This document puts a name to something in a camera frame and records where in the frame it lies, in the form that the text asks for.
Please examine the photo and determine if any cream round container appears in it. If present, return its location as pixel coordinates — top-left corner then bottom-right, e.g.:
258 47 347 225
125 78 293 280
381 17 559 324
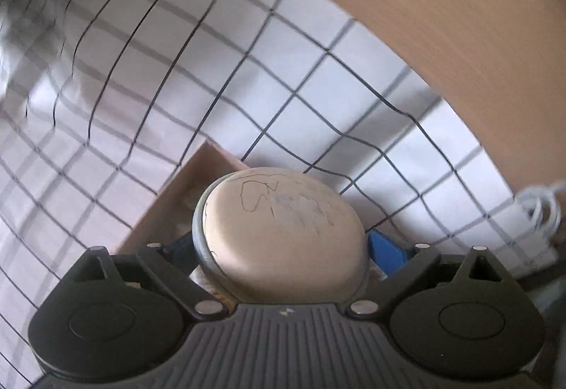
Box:
192 168 370 303

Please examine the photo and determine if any white black checked tablecloth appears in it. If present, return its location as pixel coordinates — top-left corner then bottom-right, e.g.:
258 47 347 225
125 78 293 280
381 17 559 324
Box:
0 0 558 389

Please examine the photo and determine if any pink cardboard box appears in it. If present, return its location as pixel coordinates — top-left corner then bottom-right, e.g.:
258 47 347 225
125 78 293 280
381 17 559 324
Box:
117 140 250 257

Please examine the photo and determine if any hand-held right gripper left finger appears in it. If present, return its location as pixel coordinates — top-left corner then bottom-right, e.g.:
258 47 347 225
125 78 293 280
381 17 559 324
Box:
66 234 230 321

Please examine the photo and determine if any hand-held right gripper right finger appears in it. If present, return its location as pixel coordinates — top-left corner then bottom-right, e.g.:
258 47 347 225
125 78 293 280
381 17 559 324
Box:
346 230 514 321

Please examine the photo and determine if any white cable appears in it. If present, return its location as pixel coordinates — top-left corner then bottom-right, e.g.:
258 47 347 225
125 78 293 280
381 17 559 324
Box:
515 181 563 239

